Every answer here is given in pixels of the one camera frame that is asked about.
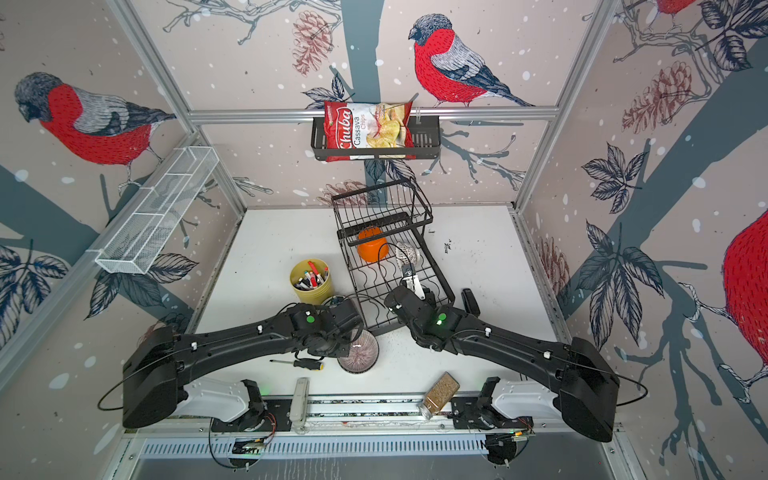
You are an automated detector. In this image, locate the orange plastic bowl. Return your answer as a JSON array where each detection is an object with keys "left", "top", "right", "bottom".
[{"left": 357, "top": 226, "right": 389, "bottom": 263}]

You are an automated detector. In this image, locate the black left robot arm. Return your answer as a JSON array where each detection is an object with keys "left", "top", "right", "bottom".
[{"left": 122, "top": 300, "right": 364, "bottom": 429}]

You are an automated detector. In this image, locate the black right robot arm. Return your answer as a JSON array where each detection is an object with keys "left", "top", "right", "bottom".
[{"left": 384, "top": 285, "right": 620, "bottom": 443}]

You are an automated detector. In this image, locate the dark striped ceramic bowl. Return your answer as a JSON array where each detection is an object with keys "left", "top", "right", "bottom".
[{"left": 337, "top": 330, "right": 379, "bottom": 374}]

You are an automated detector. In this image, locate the glass jar of grains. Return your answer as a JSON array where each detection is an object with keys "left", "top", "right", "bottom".
[{"left": 418, "top": 372, "right": 460, "bottom": 420}]

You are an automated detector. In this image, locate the yellow marker cup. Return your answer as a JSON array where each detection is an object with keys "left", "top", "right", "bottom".
[{"left": 289, "top": 259, "right": 335, "bottom": 305}]

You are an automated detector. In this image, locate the grey metal bar tool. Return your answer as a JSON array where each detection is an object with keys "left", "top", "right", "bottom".
[{"left": 289, "top": 377, "right": 309, "bottom": 434}]

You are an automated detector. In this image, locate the red cassava chips bag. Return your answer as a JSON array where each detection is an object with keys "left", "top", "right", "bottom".
[{"left": 323, "top": 101, "right": 414, "bottom": 150}]

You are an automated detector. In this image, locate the black wire dish rack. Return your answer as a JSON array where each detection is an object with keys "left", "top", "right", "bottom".
[{"left": 329, "top": 179, "right": 455, "bottom": 336}]

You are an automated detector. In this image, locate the yellow black handled screwdriver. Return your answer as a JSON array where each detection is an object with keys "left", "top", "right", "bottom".
[{"left": 271, "top": 358, "right": 324, "bottom": 371}]

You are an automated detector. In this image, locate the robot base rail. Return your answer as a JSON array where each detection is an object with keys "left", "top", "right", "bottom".
[{"left": 137, "top": 395, "right": 533, "bottom": 469}]

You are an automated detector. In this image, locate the black wall wire basket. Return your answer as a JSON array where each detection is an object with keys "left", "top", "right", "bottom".
[{"left": 310, "top": 116, "right": 441, "bottom": 161}]

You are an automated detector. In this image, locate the white mesh wall shelf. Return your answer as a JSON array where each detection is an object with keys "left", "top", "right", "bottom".
[{"left": 95, "top": 146, "right": 219, "bottom": 274}]

